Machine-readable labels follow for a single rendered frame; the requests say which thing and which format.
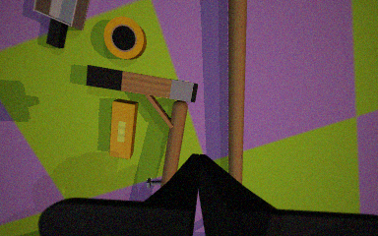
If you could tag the orange rectangular block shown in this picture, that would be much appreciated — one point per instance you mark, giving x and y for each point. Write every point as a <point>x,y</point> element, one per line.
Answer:
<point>123,128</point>

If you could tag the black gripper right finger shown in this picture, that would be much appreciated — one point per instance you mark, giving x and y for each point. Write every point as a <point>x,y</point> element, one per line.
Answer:
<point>230,209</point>

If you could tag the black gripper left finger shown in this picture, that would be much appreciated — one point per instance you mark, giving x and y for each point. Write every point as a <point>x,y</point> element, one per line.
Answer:
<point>170,211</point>

